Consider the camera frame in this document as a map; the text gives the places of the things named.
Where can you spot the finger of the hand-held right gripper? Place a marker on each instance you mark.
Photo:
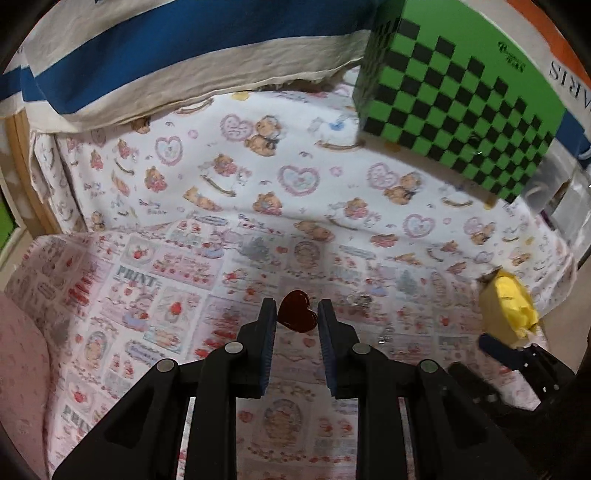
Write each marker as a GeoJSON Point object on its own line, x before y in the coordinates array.
{"type": "Point", "coordinates": [496, 349]}
{"type": "Point", "coordinates": [480, 383]}

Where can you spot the striped cloth with lettering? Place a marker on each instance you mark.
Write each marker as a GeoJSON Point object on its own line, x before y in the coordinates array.
{"type": "Point", "coordinates": [152, 50]}

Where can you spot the wooden frame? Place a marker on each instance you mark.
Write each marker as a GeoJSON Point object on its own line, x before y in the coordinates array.
{"type": "Point", "coordinates": [30, 184]}

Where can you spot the red heart-shaped jewelry piece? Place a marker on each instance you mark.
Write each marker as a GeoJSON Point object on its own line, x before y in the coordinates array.
{"type": "Point", "coordinates": [298, 311]}

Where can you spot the pink cushion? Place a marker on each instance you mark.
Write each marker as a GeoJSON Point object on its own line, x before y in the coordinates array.
{"type": "Point", "coordinates": [21, 378]}

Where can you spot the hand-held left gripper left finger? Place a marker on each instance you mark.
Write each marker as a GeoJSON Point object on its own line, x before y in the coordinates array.
{"type": "Point", "coordinates": [268, 351]}

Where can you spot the clear plastic jar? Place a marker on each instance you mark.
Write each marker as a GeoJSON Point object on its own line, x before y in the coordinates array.
{"type": "Point", "coordinates": [547, 184]}

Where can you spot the small silver jewelry piece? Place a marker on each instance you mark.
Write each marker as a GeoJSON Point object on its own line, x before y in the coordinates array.
{"type": "Point", "coordinates": [386, 335]}

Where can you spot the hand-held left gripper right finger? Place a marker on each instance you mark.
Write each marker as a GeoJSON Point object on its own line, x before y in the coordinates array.
{"type": "Point", "coordinates": [328, 356]}

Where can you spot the teddy bear printed cloth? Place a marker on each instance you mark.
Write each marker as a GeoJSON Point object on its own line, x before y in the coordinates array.
{"type": "Point", "coordinates": [286, 184]}

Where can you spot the green black checkered box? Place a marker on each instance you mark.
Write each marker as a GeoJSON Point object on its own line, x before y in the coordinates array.
{"type": "Point", "coordinates": [461, 83]}

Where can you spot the strawberry printed patchwork cloth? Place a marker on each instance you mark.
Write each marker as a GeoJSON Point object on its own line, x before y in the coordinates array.
{"type": "Point", "coordinates": [152, 300]}

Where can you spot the green board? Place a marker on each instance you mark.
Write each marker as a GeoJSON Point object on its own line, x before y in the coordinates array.
{"type": "Point", "coordinates": [7, 228]}

